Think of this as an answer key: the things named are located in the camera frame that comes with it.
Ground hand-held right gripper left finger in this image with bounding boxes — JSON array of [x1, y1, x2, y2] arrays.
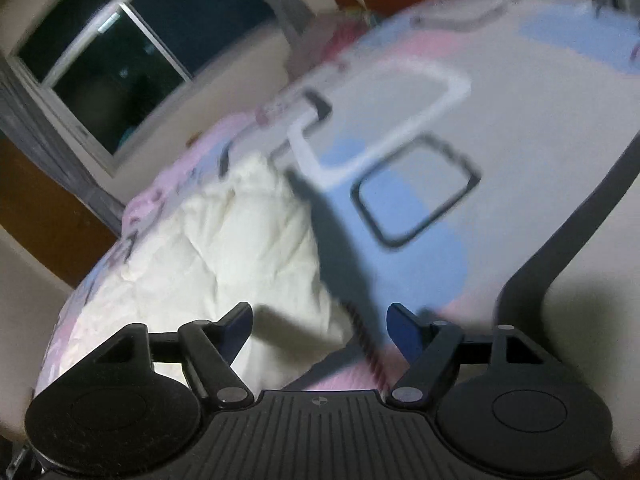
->
[[96, 302, 256, 406]]

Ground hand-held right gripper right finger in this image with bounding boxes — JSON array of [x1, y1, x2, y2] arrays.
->
[[386, 302, 550, 409]]

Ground white puffer jacket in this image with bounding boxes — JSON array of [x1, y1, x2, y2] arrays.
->
[[75, 154, 357, 392]]

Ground pile of folded clothes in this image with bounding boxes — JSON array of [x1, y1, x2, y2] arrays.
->
[[287, 4, 383, 76]]

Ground pink blanket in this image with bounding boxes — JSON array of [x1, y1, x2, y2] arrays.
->
[[122, 112, 261, 226]]

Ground bed with patterned sheet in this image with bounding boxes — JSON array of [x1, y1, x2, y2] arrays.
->
[[32, 0, 640, 463]]

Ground brown wooden door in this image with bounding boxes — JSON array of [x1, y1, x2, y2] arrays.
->
[[0, 137, 122, 281]]

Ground sliding glass window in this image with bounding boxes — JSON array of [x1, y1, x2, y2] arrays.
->
[[9, 0, 281, 177]]

